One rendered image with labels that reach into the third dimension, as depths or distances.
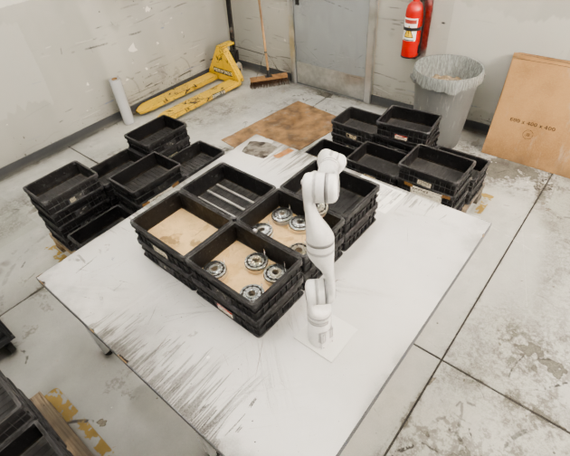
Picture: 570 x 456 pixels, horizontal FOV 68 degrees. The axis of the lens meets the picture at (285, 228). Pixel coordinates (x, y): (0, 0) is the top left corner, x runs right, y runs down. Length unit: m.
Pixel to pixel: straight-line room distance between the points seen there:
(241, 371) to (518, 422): 1.45
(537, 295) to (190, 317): 2.13
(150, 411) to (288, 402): 1.08
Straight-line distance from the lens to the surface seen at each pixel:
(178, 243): 2.02
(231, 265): 1.85
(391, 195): 2.39
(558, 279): 3.22
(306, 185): 1.22
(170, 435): 2.45
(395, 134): 3.26
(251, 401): 1.64
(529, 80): 4.04
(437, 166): 3.04
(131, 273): 2.15
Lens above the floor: 2.17
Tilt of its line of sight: 42 degrees down
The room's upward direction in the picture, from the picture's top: 5 degrees counter-clockwise
